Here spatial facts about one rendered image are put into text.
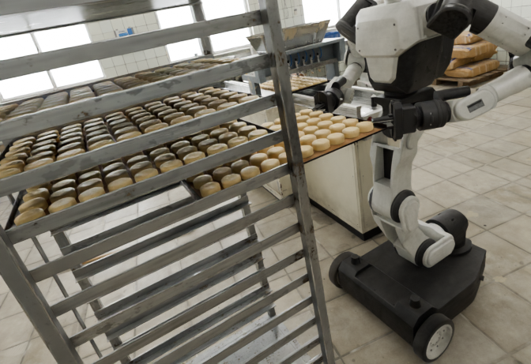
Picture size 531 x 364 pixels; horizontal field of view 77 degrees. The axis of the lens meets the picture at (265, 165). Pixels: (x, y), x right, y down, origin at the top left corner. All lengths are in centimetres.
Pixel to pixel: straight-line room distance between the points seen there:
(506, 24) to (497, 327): 127
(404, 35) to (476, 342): 130
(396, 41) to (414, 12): 9
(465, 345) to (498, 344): 13
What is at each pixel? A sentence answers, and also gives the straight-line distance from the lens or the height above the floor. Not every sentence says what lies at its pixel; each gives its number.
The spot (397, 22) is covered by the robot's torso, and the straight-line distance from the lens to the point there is 122.
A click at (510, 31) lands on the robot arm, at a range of 123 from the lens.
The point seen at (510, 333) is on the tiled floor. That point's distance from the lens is 191.
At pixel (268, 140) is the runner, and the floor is 114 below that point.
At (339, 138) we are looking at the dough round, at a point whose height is 106.
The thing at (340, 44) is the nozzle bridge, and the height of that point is 114.
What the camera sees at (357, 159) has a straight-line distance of 196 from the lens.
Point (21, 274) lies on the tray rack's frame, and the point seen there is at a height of 108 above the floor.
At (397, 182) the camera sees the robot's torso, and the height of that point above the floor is 72.
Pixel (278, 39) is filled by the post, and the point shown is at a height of 136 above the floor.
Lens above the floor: 141
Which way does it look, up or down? 23 degrees down
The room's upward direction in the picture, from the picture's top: 12 degrees counter-clockwise
